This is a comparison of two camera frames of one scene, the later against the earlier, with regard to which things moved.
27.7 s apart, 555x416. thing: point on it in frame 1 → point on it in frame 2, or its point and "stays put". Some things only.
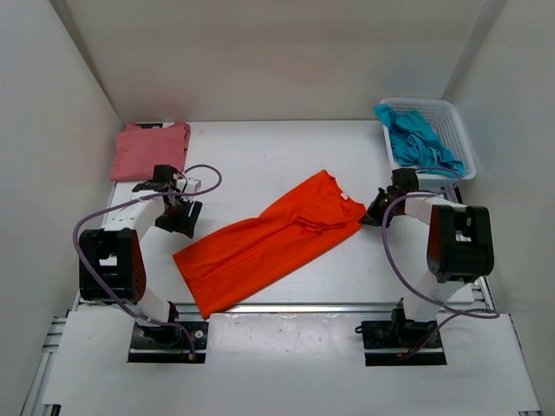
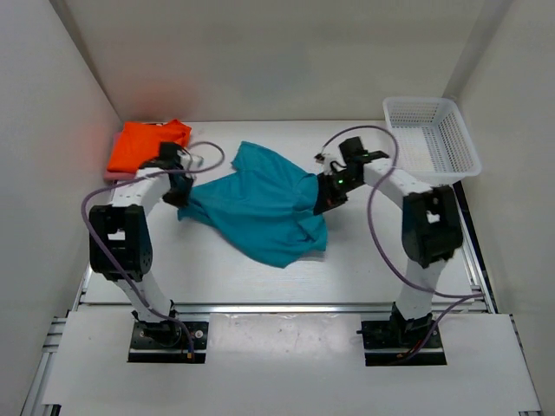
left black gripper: x=186 y=224 → x=180 y=201
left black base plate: x=153 y=343 stays put
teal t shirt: x=415 y=144 → x=261 y=208
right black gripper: x=372 y=217 → x=326 y=198
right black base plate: x=387 y=342 stays put
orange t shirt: x=220 y=265 → x=140 y=142
